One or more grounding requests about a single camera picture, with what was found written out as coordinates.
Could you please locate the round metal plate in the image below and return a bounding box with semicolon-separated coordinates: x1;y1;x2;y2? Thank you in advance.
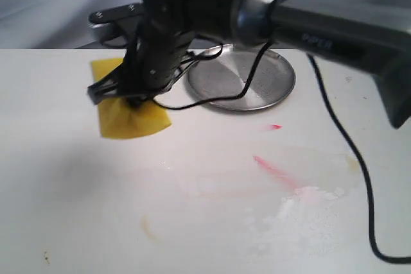
187;44;296;112

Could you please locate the black cable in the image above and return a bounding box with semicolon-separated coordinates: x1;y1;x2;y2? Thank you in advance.
102;23;411;264

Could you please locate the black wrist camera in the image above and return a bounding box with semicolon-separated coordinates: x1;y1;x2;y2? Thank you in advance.
88;3;144;49

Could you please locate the yellow sponge block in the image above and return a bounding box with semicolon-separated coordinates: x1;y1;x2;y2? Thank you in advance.
89;58;173;141

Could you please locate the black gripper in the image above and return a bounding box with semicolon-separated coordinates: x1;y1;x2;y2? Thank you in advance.
87;0;234;107

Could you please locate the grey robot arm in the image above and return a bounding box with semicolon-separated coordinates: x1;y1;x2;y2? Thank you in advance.
88;0;410;128

